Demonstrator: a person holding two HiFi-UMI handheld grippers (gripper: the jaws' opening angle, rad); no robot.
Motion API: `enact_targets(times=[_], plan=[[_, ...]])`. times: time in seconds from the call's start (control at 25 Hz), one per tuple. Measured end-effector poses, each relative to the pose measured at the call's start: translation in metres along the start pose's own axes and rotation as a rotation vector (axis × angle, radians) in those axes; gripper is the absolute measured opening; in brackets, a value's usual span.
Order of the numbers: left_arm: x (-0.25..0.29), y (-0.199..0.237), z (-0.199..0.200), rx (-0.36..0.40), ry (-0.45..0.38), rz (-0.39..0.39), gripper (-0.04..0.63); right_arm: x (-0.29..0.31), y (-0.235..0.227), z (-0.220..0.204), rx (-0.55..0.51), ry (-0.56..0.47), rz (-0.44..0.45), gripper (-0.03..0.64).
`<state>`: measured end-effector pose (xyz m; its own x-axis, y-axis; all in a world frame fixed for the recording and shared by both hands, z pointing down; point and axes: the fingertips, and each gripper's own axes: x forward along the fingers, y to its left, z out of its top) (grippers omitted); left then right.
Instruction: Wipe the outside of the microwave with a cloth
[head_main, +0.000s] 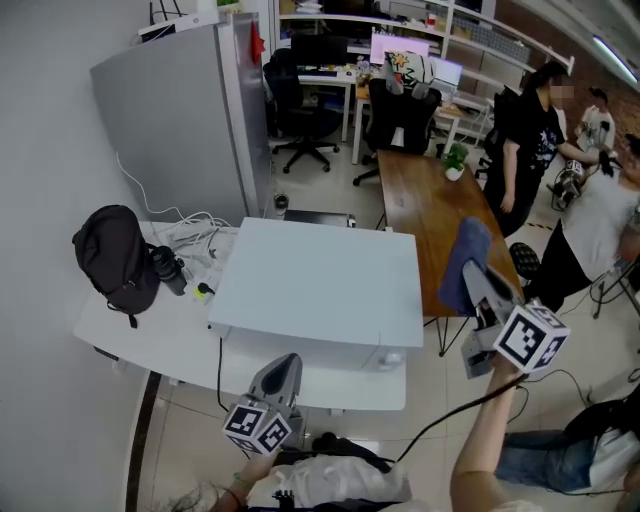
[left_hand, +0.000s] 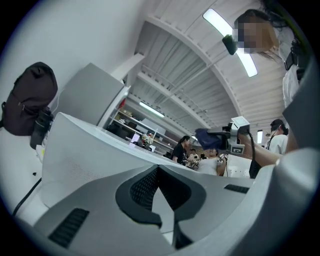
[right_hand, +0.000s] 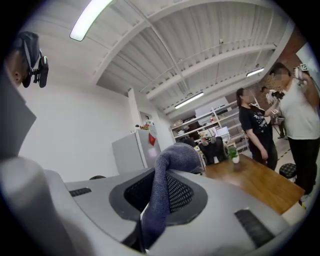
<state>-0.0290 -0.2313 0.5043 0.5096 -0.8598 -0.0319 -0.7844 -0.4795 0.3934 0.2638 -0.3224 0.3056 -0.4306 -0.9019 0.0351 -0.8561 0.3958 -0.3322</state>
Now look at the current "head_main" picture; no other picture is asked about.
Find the white shelving rack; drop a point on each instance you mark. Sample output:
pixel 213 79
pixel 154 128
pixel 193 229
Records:
pixel 350 19

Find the desk control panel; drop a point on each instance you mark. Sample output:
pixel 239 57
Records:
pixel 106 354

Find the person's left forearm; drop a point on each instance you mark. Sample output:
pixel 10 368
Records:
pixel 255 475

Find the potted flowers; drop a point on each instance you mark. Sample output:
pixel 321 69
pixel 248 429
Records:
pixel 228 3

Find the white power strip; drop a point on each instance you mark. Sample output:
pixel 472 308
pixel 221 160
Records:
pixel 199 296

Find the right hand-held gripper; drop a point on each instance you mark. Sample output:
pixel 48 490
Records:
pixel 530 340

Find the small dark bin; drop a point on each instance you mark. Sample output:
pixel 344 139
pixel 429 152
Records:
pixel 281 201

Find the wide black water bottle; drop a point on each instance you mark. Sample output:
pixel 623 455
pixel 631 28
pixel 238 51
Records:
pixel 170 272

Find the pale lit monitor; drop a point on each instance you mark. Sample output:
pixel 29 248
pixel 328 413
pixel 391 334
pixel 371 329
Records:
pixel 447 72

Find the ceiling light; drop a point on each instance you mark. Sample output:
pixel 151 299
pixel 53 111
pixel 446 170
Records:
pixel 615 57

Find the wooden table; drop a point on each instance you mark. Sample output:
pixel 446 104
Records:
pixel 425 210

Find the pink lit monitor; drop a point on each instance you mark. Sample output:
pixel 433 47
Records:
pixel 400 42

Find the white office desk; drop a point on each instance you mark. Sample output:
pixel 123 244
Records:
pixel 330 79

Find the flat black box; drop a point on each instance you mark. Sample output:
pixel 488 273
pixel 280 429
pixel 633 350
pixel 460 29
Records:
pixel 320 218

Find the person's white shirt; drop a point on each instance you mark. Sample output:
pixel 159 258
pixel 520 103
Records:
pixel 340 485

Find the grey metal cabinet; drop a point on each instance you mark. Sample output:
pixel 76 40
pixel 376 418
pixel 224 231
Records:
pixel 175 125

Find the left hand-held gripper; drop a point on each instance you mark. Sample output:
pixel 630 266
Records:
pixel 260 427

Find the person's right forearm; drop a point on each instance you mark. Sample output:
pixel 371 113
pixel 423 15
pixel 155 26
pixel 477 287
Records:
pixel 480 450

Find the patterned cushion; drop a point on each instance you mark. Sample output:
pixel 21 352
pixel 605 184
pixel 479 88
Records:
pixel 407 67

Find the black chest camera mount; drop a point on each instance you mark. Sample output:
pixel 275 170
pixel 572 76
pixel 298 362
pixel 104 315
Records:
pixel 284 500

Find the small potted plant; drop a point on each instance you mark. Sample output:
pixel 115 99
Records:
pixel 454 174

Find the black backpack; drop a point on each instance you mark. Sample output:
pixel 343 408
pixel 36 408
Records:
pixel 115 260

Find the red flag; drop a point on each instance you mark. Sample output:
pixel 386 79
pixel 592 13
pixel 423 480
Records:
pixel 256 45

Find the patterned black stool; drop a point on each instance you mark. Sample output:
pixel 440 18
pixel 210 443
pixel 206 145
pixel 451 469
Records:
pixel 525 260

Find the black office chair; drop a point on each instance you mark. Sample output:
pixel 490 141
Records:
pixel 285 95
pixel 502 102
pixel 400 115

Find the dark black monitor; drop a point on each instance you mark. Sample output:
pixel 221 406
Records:
pixel 317 50

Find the dark blue cloth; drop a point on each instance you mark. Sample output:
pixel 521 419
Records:
pixel 465 260

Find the white printer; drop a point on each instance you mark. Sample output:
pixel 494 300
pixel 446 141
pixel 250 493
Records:
pixel 190 22

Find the white microwave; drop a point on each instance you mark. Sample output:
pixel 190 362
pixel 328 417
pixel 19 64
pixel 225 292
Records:
pixel 315 280

